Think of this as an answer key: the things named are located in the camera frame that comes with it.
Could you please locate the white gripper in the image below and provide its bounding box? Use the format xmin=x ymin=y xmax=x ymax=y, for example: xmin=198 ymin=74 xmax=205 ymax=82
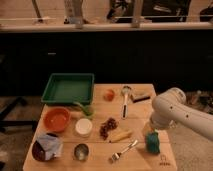
xmin=142 ymin=117 xmax=172 ymax=136

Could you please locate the green sponge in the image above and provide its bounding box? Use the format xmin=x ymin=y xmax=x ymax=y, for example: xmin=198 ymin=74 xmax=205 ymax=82
xmin=145 ymin=132 xmax=160 ymax=154

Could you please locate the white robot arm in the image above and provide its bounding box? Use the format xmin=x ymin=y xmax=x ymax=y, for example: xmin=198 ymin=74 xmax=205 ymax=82
xmin=142 ymin=87 xmax=213 ymax=141

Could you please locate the white paper cup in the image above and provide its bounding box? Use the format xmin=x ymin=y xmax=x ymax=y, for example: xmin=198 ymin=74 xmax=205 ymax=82
xmin=75 ymin=118 xmax=93 ymax=137

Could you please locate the small metal cup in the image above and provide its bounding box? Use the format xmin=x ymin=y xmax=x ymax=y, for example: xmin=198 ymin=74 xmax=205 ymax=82
xmin=74 ymin=143 xmax=89 ymax=161

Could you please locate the yellow corn cob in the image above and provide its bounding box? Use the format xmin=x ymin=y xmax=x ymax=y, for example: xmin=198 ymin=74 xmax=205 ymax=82
xmin=109 ymin=131 xmax=132 ymax=143

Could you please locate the dark red grape bunch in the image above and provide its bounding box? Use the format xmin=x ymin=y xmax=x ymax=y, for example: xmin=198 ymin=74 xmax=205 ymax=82
xmin=99 ymin=118 xmax=118 ymax=140

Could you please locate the metal fork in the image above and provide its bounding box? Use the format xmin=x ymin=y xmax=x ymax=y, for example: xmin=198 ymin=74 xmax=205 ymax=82
xmin=108 ymin=140 xmax=138 ymax=163

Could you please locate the orange toy fruit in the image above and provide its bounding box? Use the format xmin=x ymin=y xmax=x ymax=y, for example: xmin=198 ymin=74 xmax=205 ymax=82
xmin=103 ymin=89 xmax=115 ymax=101

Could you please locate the green toy vegetable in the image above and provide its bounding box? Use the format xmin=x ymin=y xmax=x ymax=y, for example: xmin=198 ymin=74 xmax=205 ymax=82
xmin=75 ymin=102 xmax=93 ymax=119

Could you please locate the orange bowl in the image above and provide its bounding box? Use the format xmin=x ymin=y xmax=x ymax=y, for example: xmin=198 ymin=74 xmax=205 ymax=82
xmin=43 ymin=107 xmax=71 ymax=133

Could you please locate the green plastic tray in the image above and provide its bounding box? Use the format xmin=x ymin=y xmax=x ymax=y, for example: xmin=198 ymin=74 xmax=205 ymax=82
xmin=41 ymin=73 xmax=94 ymax=105

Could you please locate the crumpled blue cloth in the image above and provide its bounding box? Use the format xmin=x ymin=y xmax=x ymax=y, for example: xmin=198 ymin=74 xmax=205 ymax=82
xmin=36 ymin=133 xmax=63 ymax=161

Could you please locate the dark red bowl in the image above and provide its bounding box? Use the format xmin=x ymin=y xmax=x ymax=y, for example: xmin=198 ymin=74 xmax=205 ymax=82
xmin=32 ymin=140 xmax=45 ymax=162

